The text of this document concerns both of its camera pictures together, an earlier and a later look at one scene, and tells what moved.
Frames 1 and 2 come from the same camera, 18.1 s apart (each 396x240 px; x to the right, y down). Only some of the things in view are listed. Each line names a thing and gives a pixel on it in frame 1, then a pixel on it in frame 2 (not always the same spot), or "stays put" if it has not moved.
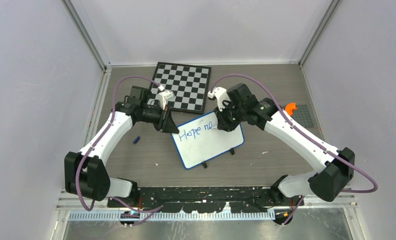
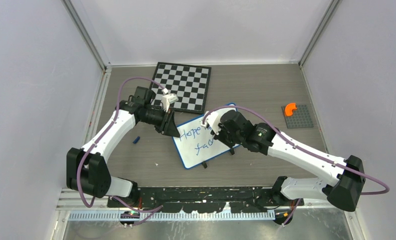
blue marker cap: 136,140 stays put
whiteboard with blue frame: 200,140 stays put
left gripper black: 168,125 stays put
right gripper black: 224,123 -> 220,135
